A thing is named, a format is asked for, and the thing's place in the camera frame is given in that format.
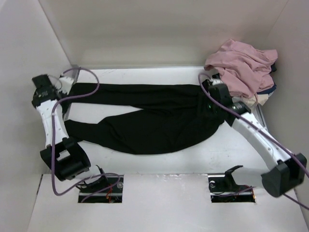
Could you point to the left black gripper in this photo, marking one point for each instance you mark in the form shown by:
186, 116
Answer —
64, 95

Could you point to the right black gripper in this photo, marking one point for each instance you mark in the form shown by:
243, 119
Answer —
208, 98

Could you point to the black trousers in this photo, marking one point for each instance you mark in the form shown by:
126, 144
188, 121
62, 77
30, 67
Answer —
169, 118

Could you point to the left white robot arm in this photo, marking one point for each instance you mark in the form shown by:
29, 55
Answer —
62, 154

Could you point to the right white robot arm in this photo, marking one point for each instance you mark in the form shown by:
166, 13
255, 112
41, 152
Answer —
285, 170

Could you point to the pink garment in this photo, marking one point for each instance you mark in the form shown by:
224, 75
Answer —
244, 69

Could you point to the beige garment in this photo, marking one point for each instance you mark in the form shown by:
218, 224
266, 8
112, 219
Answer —
257, 99

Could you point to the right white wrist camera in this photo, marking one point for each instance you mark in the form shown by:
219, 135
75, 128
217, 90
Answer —
214, 80

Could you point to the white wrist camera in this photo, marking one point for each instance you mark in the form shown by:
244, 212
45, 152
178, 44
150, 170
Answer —
64, 84
214, 80

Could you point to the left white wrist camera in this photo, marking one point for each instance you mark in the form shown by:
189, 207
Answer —
64, 84

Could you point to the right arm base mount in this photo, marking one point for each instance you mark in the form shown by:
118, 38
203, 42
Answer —
224, 189

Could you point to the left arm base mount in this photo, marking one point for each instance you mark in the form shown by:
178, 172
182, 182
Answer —
107, 188

